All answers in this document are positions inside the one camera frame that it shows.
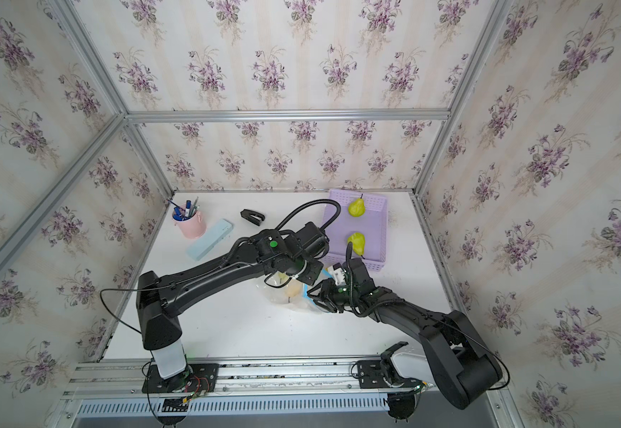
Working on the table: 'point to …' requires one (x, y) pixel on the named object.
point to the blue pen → (188, 204)
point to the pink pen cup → (194, 227)
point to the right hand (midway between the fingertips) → (314, 299)
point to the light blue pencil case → (202, 246)
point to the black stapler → (252, 217)
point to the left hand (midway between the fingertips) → (317, 275)
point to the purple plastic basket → (372, 225)
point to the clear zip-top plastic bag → (277, 295)
